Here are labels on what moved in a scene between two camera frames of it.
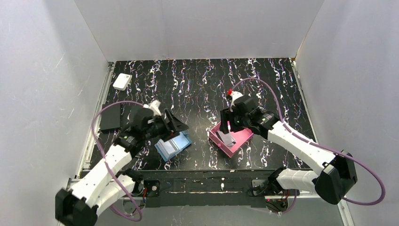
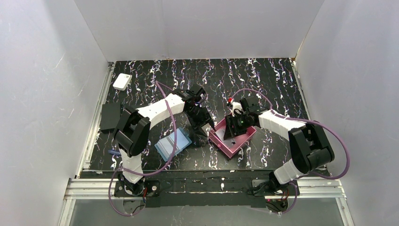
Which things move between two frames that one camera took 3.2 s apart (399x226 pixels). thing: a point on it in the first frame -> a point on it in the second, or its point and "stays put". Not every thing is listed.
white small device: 122,81 stays put
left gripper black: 168,124 -> 199,115
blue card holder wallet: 169,149 stays put
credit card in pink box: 228,140 stays put
